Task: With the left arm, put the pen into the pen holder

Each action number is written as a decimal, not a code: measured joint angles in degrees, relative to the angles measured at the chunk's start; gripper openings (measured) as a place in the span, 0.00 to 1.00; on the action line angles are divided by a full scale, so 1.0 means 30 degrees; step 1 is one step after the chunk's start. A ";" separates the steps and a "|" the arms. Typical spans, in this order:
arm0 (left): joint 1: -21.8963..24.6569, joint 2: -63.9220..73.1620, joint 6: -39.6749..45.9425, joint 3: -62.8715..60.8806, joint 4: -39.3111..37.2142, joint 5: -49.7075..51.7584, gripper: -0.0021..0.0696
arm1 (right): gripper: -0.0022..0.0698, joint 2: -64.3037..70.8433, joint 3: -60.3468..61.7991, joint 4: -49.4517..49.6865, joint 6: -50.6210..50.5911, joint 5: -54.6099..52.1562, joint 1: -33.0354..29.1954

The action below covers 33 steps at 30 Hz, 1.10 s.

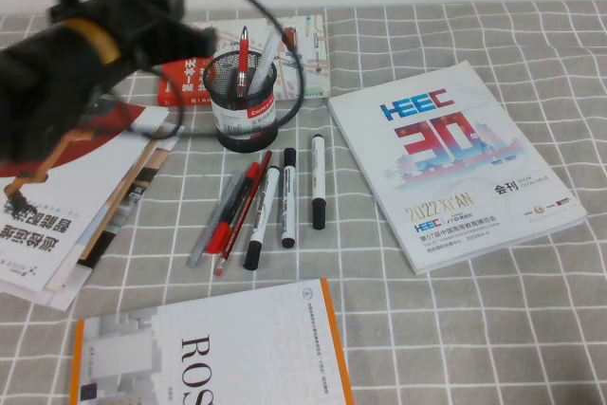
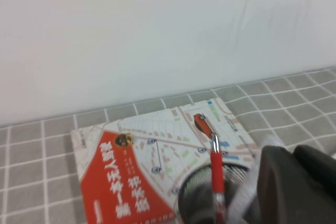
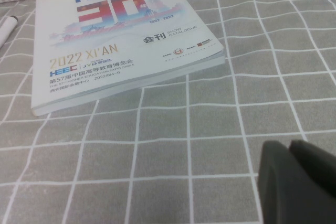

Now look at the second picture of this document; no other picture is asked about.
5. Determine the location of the clear translucent pen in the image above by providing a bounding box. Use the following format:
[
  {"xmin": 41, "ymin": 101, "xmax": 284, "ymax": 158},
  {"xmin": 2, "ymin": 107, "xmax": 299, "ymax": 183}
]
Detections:
[{"xmin": 227, "ymin": 133, "xmax": 286, "ymax": 224}]

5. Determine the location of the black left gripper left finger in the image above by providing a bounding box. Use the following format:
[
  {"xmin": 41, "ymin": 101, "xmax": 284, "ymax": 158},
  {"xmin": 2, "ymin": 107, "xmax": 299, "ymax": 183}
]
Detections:
[{"xmin": 256, "ymin": 144, "xmax": 336, "ymax": 224}]

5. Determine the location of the red pen silver clip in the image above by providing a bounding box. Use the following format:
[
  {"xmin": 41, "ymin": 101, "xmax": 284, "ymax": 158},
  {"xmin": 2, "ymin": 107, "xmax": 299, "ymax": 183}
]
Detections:
[{"xmin": 209, "ymin": 133, "xmax": 227, "ymax": 224}]

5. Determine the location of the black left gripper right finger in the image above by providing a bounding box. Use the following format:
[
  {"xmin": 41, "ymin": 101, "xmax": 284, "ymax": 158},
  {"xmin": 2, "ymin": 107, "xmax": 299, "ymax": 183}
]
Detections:
[{"xmin": 293, "ymin": 144, "xmax": 336, "ymax": 201}]

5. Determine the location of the black mesh pen holder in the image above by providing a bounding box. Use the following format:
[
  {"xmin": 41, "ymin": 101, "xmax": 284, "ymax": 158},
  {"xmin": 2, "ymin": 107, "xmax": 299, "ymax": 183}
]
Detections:
[{"xmin": 177, "ymin": 162, "xmax": 263, "ymax": 224}]

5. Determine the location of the red map cover book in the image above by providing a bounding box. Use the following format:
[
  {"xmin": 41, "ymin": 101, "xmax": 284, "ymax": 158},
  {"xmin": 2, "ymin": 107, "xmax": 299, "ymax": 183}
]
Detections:
[{"xmin": 70, "ymin": 97, "xmax": 261, "ymax": 224}]

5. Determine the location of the grey checked tablecloth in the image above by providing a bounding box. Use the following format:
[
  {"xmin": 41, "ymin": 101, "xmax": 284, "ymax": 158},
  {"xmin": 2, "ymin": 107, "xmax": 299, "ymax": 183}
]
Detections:
[{"xmin": 0, "ymin": 68, "xmax": 336, "ymax": 224}]

